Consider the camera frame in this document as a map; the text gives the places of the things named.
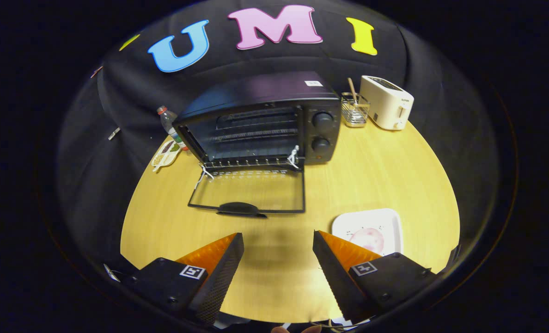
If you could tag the white bread toaster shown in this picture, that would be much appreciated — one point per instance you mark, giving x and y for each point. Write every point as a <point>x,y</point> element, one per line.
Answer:
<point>385,104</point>

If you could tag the white divided snack dish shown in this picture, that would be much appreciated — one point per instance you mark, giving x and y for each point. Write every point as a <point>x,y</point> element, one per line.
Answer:
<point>165,155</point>

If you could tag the wooden clothes peg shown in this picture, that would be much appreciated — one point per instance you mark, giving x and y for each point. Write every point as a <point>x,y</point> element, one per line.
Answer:
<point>96,72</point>

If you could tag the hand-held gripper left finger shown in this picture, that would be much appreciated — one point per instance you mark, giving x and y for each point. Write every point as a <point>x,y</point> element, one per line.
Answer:
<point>221,277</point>

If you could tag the metal clip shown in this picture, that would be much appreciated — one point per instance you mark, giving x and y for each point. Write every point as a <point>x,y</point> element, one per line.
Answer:
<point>114,134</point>

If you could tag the wooden stick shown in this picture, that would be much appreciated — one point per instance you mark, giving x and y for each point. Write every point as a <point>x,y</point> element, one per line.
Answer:
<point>352,89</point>

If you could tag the black toaster oven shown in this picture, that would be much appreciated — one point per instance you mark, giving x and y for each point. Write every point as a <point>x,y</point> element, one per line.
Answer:
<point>256,97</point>

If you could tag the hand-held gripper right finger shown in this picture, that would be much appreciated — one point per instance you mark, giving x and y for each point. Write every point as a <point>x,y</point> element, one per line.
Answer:
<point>334,277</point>

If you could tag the white rectangular plate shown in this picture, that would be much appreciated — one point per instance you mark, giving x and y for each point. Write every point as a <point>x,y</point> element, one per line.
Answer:
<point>385,222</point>

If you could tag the pink round food slice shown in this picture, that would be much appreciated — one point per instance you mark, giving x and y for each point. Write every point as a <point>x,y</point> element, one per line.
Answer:
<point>367,239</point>

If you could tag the clear plastic water bottle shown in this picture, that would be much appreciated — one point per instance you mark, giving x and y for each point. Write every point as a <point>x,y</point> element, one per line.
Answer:
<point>169,122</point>

